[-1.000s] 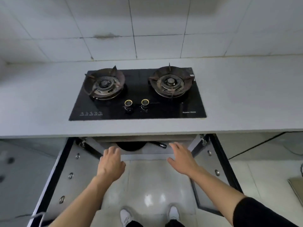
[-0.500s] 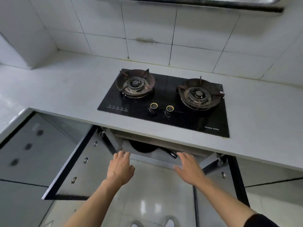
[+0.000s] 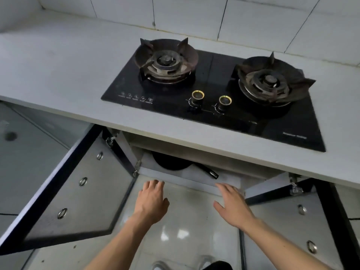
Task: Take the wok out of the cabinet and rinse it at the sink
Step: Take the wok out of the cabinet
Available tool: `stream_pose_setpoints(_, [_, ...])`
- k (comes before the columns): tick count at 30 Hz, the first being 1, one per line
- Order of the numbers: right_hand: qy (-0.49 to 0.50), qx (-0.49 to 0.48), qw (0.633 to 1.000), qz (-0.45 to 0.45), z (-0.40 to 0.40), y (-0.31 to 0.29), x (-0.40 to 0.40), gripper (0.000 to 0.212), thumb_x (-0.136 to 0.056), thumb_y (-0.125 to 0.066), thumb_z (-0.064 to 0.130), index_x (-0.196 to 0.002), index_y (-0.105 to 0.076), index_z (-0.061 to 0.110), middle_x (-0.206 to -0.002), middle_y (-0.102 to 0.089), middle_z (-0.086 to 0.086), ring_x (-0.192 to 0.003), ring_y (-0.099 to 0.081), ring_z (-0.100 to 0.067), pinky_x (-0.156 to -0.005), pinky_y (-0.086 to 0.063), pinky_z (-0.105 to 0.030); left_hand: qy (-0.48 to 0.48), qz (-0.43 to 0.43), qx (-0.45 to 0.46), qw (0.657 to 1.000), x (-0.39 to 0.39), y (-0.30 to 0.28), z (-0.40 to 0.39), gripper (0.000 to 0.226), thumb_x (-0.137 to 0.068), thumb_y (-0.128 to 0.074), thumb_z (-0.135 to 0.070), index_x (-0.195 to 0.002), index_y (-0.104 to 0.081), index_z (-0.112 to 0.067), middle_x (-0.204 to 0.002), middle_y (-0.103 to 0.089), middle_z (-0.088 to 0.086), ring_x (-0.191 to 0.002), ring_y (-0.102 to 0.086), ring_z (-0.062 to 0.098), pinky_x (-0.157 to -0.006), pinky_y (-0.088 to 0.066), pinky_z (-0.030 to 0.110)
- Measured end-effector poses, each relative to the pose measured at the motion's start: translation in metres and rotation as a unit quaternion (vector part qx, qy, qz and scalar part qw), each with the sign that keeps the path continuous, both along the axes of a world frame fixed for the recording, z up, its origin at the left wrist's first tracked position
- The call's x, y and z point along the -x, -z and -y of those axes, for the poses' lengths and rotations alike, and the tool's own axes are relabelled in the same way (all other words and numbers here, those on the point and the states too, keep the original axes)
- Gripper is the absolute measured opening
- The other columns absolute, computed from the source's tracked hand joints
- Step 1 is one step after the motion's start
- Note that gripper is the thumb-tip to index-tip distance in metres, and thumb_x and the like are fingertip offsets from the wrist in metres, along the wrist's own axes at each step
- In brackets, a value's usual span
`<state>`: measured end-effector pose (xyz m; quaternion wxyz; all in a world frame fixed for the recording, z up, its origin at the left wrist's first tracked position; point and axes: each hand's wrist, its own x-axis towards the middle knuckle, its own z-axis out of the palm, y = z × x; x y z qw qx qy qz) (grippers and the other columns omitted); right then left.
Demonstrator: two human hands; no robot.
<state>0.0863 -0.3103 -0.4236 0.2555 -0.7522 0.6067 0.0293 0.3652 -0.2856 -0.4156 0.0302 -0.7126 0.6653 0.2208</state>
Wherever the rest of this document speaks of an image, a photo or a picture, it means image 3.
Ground person's right hand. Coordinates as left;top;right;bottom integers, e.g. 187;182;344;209
213;182;257;231

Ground person's left hand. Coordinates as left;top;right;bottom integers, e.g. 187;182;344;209
132;180;170;225

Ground black wok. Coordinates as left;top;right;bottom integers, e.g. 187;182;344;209
151;151;219;180

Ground black glass gas stove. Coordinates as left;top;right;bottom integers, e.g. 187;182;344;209
100;38;327;153

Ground person's right forearm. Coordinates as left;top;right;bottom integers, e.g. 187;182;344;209
241;217;334;270

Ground person's left forearm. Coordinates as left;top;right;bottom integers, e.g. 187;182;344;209
84;215;158;270

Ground person's black trousers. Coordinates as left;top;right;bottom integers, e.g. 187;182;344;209
202;261;234;270

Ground black gold-ringed stove knob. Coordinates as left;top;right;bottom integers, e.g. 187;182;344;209
187;90;205;110
215;94;233;113

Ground narrow grey cabinet door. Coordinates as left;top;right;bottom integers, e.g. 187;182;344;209
8;102;95;151

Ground white right shoe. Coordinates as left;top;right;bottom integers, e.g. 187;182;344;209
196;255;217;270

